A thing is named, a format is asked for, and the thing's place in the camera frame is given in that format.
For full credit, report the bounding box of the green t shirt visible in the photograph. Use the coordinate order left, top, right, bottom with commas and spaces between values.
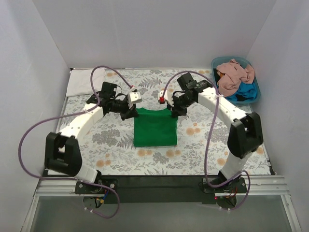
133, 108, 178, 147

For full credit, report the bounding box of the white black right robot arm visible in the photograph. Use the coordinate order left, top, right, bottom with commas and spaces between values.
157, 71, 264, 192

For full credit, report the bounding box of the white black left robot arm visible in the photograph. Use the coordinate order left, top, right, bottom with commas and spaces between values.
44, 82, 142, 193

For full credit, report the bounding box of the floral patterned table cloth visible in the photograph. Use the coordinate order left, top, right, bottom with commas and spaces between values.
62, 69, 270, 175

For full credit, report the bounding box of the folded white t shirt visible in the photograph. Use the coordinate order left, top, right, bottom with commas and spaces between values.
66, 68, 105, 97

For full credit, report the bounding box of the pink crumpled t shirt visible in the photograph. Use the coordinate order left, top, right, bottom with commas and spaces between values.
216, 59, 255, 97

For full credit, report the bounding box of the blue crumpled t shirt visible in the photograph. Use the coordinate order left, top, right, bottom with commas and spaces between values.
226, 82, 257, 102

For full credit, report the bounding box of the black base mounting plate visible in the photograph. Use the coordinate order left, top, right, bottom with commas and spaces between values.
74, 175, 248, 205

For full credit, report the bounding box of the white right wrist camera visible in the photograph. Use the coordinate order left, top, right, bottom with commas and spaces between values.
157, 90, 174, 107

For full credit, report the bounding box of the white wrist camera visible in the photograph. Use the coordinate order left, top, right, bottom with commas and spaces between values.
157, 90, 174, 107
127, 91, 142, 109

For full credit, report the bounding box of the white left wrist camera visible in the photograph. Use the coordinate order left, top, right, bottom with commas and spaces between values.
127, 91, 142, 109

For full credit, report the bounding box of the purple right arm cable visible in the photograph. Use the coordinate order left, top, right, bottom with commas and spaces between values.
160, 71, 251, 211

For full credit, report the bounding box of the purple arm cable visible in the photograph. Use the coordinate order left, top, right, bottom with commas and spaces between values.
18, 65, 138, 218
160, 71, 251, 211

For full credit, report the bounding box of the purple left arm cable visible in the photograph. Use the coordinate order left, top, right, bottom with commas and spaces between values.
18, 65, 138, 218

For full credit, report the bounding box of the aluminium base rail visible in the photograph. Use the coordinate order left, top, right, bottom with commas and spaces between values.
35, 175, 290, 196

